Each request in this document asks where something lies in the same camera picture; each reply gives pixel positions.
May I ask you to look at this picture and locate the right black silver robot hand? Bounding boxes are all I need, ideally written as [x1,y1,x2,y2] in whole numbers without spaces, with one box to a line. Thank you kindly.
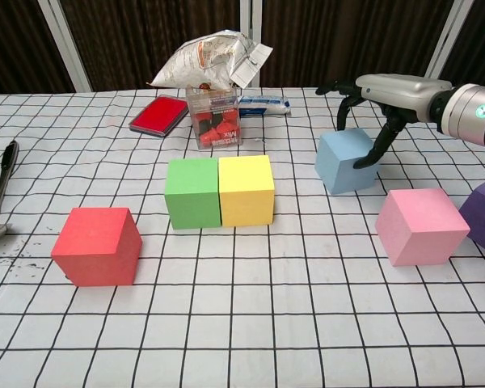
[315,74,453,169]

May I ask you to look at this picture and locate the light blue foam cube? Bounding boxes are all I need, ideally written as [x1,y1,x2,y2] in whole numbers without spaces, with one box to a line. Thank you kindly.
[314,128,380,196]

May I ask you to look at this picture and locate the pink foam cube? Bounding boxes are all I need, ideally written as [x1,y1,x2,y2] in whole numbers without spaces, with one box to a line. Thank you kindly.
[374,188,471,268]

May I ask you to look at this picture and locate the yellow foam cube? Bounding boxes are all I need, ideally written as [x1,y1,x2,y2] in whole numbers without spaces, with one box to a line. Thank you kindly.
[217,154,276,227]

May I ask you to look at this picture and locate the green foam cube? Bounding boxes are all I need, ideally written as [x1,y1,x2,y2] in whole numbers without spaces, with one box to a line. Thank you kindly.
[164,158,222,230]

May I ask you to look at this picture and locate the red foam cube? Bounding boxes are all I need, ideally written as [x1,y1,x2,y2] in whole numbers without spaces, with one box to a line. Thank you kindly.
[50,207,143,288]

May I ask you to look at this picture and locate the blue white wrapped packet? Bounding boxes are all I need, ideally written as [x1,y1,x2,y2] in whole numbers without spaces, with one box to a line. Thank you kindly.
[238,95,292,118]

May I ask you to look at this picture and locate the clear box red pieces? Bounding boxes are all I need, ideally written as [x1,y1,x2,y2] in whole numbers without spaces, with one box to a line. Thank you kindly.
[185,85,243,152]

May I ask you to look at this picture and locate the crumpled white snack bag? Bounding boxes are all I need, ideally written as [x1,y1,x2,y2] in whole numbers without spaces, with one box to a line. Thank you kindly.
[146,28,274,91]

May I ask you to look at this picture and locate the red ink pad case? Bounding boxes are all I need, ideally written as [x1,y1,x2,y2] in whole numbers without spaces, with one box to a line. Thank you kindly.
[129,95,189,138]

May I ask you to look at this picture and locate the metal ladle black handle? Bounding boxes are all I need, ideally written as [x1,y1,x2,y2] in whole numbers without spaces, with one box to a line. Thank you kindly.
[0,140,20,243]

